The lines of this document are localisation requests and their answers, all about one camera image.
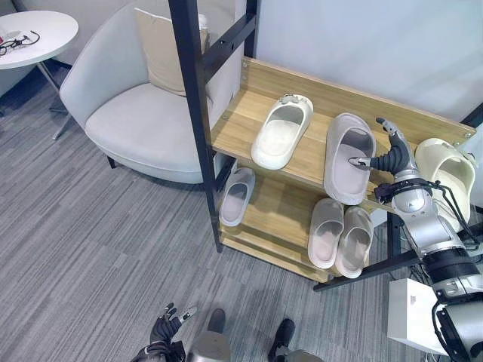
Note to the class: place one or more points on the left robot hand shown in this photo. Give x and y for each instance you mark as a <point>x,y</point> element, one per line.
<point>166,325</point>

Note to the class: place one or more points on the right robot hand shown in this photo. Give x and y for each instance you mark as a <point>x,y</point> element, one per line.
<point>396,156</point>

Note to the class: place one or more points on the cream yellow slipper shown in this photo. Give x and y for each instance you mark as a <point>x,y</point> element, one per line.
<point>451,173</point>

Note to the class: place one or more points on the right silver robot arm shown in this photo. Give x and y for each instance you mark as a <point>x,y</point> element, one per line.
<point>434,241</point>

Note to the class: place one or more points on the large grey slipper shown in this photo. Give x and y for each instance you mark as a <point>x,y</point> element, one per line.
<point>349,160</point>

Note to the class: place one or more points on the robot left leg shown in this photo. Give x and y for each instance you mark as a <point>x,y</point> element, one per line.
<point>211,339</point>

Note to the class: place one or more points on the robot leg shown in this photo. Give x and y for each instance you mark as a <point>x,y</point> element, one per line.
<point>211,339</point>
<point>285,341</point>

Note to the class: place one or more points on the beige grey slipper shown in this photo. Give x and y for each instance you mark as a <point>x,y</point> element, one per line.
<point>354,243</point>
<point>325,234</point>

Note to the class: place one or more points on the white slipper with charms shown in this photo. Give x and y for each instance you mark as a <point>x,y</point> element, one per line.
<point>281,130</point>

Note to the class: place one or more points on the robot right leg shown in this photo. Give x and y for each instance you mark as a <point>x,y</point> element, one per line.
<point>285,341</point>

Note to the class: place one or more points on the small grey slipper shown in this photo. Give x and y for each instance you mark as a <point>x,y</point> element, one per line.
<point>235,198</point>

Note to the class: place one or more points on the white box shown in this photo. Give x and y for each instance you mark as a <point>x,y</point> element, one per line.
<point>411,309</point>

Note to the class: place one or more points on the light grey armchair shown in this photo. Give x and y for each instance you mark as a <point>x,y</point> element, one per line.
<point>128,109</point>

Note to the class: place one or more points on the beige cushion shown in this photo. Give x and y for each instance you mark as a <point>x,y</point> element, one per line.
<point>164,53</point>

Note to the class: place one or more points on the round white side table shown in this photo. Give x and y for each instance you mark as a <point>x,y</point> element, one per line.
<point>30,37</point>

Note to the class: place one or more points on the black eyeglasses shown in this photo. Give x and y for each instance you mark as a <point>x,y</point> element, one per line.
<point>17,42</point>

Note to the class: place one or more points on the wooden shoe rack black frame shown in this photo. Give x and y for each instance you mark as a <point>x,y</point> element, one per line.
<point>287,124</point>

